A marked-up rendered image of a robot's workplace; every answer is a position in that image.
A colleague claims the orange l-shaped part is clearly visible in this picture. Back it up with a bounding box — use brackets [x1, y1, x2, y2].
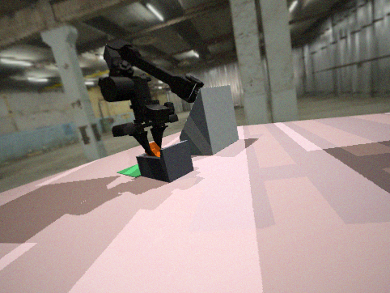
[145, 142, 161, 157]

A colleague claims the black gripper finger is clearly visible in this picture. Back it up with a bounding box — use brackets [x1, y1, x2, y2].
[150, 125, 168, 148]
[129, 131, 151, 155]

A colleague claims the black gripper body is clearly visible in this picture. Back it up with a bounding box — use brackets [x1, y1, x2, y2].
[112, 97, 179, 137]

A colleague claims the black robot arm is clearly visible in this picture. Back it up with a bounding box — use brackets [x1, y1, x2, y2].
[98, 40, 204, 122]

